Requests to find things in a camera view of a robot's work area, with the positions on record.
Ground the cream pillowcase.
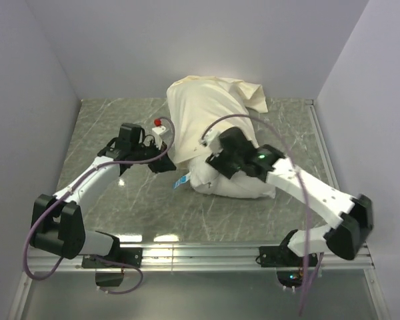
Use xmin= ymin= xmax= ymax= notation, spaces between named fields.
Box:
xmin=167 ymin=76 xmax=268 ymax=167

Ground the white pillow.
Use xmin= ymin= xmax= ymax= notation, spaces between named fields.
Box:
xmin=173 ymin=155 xmax=276 ymax=199

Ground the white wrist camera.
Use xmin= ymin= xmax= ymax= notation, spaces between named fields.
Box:
xmin=151 ymin=118 xmax=171 ymax=149
xmin=199 ymin=129 xmax=223 ymax=155

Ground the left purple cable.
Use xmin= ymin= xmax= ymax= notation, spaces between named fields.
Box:
xmin=22 ymin=116 xmax=176 ymax=295

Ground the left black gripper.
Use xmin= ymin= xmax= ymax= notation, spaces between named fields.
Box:
xmin=132 ymin=139 xmax=177 ymax=175

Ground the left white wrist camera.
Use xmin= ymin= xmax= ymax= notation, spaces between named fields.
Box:
xmin=151 ymin=118 xmax=171 ymax=149

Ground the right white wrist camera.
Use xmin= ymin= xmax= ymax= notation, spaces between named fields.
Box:
xmin=199 ymin=129 xmax=223 ymax=155

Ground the aluminium front rail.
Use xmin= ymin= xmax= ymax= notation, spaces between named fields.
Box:
xmin=27 ymin=242 xmax=374 ymax=273

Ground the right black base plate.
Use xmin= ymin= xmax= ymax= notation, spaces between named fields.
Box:
xmin=255 ymin=245 xmax=303 ymax=267

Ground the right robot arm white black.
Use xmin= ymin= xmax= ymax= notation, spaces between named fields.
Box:
xmin=200 ymin=127 xmax=373 ymax=267

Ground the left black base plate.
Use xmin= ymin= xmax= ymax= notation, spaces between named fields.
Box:
xmin=81 ymin=247 xmax=143 ymax=269

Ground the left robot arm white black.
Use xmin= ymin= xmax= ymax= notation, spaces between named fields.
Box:
xmin=27 ymin=123 xmax=176 ymax=268

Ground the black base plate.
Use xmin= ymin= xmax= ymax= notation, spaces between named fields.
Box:
xmin=255 ymin=245 xmax=303 ymax=267
xmin=81 ymin=247 xmax=143 ymax=269

